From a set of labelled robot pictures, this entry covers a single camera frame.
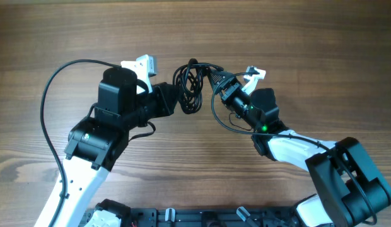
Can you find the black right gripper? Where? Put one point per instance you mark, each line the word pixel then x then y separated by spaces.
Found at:
pixel 236 87

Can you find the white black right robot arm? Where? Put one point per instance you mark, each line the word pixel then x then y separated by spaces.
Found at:
pixel 350 189

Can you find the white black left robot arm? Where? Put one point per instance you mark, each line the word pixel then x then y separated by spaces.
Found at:
pixel 97 141

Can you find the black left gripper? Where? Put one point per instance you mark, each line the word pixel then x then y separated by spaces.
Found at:
pixel 166 104

